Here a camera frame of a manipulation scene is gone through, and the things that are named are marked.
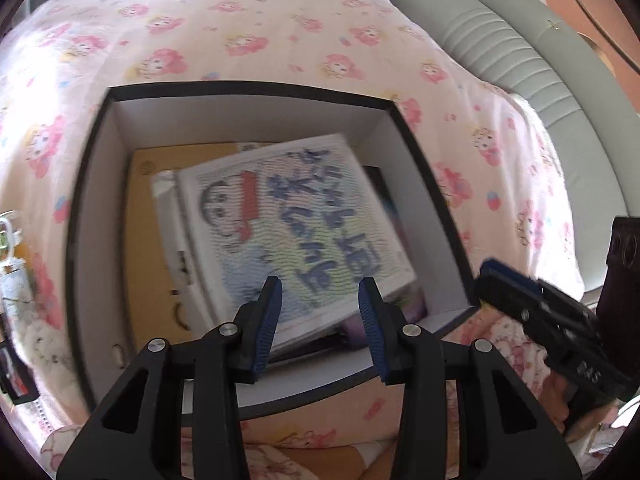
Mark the white cartoon picture book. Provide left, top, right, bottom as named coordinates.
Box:
left=177, top=133, right=418, bottom=356

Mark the white patterned pouch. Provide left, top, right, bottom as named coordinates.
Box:
left=0, top=265, right=46, bottom=356

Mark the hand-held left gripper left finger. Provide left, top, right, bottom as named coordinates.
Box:
left=56, top=276, right=284, bottom=480

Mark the black cardboard box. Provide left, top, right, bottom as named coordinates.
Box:
left=65, top=81, right=481, bottom=420

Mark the peach cartoon fleece blanket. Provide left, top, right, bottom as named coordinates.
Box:
left=42, top=305, right=616, bottom=480

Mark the pink cartoon printed blanket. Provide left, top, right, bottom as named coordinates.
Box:
left=0, top=0, right=586, bottom=480

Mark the white plastic clip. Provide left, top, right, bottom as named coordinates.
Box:
left=0, top=211, right=26, bottom=265

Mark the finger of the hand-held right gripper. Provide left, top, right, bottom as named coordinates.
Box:
left=480, top=258, right=601, bottom=333
left=474, top=280, right=638, bottom=402

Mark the yellow paper envelope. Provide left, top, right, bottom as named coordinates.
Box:
left=122, top=144, right=238, bottom=368

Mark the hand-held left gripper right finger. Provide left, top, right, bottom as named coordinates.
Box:
left=358, top=276, right=583, bottom=480

